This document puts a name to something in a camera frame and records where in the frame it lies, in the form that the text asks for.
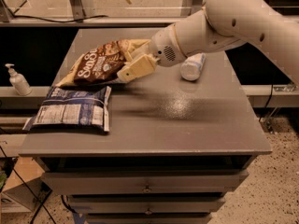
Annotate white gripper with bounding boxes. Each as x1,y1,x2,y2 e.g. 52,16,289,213
117,24,186,83

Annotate brown chip bag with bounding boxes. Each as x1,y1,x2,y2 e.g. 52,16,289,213
55,38,151,89

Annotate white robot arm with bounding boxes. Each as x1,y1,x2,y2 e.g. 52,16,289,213
117,0,299,84

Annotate blue chip bag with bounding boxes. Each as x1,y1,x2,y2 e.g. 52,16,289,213
23,86,111,132

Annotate clear plastic water bottle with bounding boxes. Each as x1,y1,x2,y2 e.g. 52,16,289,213
180,53,206,81

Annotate grey drawer cabinet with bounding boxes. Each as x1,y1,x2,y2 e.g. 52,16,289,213
18,27,273,224

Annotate white pump dispenser bottle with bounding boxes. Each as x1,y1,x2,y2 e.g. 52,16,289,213
6,63,32,96

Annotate cardboard box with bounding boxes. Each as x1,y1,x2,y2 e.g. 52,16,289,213
1,157,44,213

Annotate left metal frame post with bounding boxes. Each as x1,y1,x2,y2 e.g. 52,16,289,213
69,0,95,20

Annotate black cable on ledge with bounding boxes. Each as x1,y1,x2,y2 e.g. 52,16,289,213
0,0,108,24

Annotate black floor cable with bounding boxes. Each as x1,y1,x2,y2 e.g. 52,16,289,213
0,145,58,224

